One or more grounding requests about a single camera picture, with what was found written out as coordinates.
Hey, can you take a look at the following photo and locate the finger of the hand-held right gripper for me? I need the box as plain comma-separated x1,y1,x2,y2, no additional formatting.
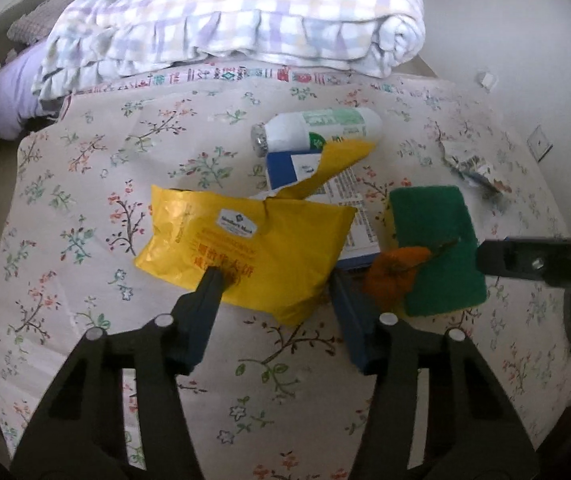
475,236,571,306

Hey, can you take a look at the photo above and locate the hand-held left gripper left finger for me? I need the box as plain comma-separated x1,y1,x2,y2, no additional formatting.
9,266,227,480

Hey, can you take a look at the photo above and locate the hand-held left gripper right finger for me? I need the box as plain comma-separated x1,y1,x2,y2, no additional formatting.
329,271,540,480

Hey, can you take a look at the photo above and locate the yellow snack packet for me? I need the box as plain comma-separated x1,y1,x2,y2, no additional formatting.
134,185,357,327

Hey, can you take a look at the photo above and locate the orange peel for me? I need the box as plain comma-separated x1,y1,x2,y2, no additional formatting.
365,245,433,311

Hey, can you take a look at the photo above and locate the green scouring sponge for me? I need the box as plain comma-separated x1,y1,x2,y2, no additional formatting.
388,186,487,317

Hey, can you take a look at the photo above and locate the small torn wrapper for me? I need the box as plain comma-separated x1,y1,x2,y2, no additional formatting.
438,145,511,201

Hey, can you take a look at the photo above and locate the blue and white carton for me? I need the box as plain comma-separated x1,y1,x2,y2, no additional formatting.
265,147,381,267

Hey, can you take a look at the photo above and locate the yellow torn bag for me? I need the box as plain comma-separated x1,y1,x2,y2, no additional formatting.
265,140,376,202

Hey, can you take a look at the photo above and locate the white plastic bottle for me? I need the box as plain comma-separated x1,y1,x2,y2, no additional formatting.
250,108,383,153

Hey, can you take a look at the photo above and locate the lavender pillow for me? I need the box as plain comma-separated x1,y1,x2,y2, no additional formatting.
0,40,61,141

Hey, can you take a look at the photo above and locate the checked ruffled quilt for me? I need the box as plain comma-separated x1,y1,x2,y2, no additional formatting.
32,0,426,111

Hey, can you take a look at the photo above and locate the checked pillow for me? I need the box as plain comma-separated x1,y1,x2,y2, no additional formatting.
8,0,86,43

